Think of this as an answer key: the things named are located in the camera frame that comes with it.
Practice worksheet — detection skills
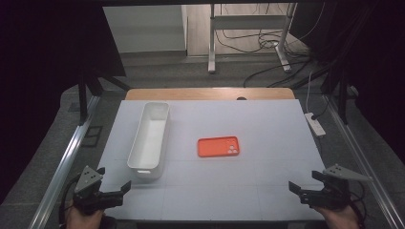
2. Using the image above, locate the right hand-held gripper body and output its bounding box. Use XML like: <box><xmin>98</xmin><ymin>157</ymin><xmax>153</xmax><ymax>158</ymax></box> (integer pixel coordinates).
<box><xmin>300</xmin><ymin>163</ymin><xmax>373</xmax><ymax>211</ymax></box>

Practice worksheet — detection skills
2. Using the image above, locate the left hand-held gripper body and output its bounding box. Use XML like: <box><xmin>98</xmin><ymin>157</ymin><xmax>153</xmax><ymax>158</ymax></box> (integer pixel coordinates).
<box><xmin>73</xmin><ymin>165</ymin><xmax>124</xmax><ymax>216</ymax></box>

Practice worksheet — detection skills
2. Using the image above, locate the orange phone case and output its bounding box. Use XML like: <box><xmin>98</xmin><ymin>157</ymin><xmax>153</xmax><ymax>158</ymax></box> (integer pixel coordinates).
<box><xmin>197</xmin><ymin>135</ymin><xmax>241</xmax><ymax>158</ymax></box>

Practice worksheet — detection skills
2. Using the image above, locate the person's right hand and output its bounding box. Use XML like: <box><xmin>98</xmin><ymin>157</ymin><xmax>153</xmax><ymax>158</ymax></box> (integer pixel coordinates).
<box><xmin>312</xmin><ymin>205</ymin><xmax>361</xmax><ymax>229</ymax></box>

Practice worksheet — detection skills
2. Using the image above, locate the person's left hand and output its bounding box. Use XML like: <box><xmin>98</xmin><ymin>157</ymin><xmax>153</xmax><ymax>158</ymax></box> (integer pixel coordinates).
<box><xmin>64</xmin><ymin>205</ymin><xmax>106</xmax><ymax>229</ymax></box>

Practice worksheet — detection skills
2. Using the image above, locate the black floor plate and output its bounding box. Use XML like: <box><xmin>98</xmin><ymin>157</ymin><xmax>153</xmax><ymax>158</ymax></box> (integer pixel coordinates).
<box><xmin>80</xmin><ymin>125</ymin><xmax>104</xmax><ymax>149</ymax></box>

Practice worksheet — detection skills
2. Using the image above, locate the white plastic bin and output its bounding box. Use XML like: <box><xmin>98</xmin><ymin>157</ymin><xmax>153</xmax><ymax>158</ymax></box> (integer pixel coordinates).
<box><xmin>126</xmin><ymin>101</ymin><xmax>171</xmax><ymax>181</ymax></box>

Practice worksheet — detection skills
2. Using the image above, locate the white power strip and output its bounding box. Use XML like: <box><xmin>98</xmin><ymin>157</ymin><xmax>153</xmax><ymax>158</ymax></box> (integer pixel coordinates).
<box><xmin>304</xmin><ymin>112</ymin><xmax>327</xmax><ymax>138</ymax></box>

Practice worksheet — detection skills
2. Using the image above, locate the black metal stand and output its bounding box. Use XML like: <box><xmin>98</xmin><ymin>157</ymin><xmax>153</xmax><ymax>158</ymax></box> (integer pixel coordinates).
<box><xmin>76</xmin><ymin>73</ymin><xmax>132</xmax><ymax>126</ymax></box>
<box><xmin>319</xmin><ymin>71</ymin><xmax>352</xmax><ymax>126</ymax></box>

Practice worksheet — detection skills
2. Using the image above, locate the black curtain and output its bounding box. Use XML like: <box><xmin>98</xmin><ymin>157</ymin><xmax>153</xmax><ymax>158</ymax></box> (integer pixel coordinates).
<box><xmin>289</xmin><ymin>0</ymin><xmax>405</xmax><ymax>166</ymax></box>
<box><xmin>0</xmin><ymin>0</ymin><xmax>127</xmax><ymax>204</ymax></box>

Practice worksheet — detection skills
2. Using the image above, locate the wooden table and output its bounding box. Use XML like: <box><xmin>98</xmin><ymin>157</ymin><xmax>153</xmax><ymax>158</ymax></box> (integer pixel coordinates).
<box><xmin>124</xmin><ymin>87</ymin><xmax>296</xmax><ymax>101</ymax></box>

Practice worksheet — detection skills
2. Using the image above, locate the white cabinet panel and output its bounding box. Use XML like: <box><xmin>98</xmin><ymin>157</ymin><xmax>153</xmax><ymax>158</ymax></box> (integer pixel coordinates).
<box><xmin>102</xmin><ymin>4</ymin><xmax>189</xmax><ymax>54</ymax></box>

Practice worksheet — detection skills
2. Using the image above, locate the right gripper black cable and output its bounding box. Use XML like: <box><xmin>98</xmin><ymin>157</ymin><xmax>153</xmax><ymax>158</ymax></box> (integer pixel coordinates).
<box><xmin>348</xmin><ymin>180</ymin><xmax>368</xmax><ymax>225</ymax></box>

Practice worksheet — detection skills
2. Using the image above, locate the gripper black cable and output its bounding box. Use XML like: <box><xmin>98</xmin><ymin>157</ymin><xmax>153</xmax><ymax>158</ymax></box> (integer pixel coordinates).
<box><xmin>348</xmin><ymin>180</ymin><xmax>368</xmax><ymax>225</ymax></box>
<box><xmin>57</xmin><ymin>174</ymin><xmax>82</xmax><ymax>225</ymax></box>

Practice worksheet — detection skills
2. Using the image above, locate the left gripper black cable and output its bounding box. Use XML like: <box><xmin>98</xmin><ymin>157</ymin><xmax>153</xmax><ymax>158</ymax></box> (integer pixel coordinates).
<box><xmin>57</xmin><ymin>174</ymin><xmax>82</xmax><ymax>225</ymax></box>

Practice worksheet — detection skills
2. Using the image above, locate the aluminium floor rail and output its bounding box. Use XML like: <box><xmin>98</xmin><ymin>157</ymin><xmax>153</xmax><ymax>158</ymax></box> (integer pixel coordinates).
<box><xmin>322</xmin><ymin>94</ymin><xmax>405</xmax><ymax>229</ymax></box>
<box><xmin>28</xmin><ymin>94</ymin><xmax>102</xmax><ymax>229</ymax></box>

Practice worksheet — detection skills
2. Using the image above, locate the black plug cable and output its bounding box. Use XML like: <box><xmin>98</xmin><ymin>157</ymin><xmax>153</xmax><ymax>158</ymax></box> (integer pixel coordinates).
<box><xmin>312</xmin><ymin>96</ymin><xmax>332</xmax><ymax>121</ymax></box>

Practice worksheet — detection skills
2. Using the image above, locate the white power strip cable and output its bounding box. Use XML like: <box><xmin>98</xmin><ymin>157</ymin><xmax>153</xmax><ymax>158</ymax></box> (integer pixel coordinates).
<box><xmin>305</xmin><ymin>70</ymin><xmax>315</xmax><ymax>115</ymax></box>

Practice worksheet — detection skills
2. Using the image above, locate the tangle of black floor cables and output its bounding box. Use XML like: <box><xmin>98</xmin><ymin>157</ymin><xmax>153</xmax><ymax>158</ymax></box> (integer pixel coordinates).
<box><xmin>215</xmin><ymin>29</ymin><xmax>311</xmax><ymax>59</ymax></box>

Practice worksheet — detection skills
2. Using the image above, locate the white desk frame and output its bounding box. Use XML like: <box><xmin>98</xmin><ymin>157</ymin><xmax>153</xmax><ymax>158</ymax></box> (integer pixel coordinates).
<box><xmin>207</xmin><ymin>2</ymin><xmax>298</xmax><ymax>74</ymax></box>

